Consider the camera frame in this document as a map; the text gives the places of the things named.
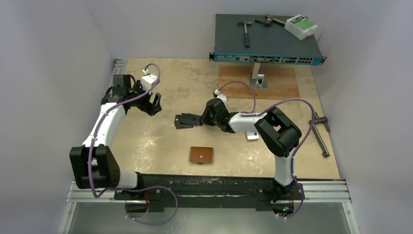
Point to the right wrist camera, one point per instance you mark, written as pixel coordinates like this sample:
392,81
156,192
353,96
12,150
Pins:
217,94

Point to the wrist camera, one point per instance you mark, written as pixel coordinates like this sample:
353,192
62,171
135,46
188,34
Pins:
217,94
148,81

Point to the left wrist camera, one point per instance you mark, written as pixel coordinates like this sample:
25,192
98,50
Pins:
148,81

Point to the hammer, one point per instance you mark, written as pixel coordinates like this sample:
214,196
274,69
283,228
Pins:
245,24

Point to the black metal tool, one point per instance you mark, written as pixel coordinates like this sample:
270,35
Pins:
269,19

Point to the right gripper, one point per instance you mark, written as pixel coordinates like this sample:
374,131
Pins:
198,119

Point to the silver metal stand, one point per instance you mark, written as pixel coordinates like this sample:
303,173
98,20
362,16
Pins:
258,79

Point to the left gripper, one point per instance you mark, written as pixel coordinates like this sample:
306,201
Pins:
150,108

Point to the silver white cards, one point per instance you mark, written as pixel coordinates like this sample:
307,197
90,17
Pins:
252,135

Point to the brown leather card holder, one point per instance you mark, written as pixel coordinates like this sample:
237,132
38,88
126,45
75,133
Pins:
201,155

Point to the white green box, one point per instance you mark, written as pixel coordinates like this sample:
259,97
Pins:
300,26

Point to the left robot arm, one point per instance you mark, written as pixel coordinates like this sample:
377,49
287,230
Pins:
93,163

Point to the grey metal clamp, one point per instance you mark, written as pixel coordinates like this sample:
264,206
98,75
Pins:
324,121

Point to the blue network switch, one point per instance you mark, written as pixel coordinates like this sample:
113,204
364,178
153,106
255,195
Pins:
268,44

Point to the black cards stack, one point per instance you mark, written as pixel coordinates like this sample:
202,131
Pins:
187,120

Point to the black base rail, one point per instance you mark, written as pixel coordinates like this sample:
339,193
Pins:
194,191

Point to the brown wooden board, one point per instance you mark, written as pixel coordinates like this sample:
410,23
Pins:
281,82

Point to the aluminium frame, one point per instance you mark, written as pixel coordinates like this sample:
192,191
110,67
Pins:
310,192

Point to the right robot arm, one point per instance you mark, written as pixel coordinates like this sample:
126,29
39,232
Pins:
279,133

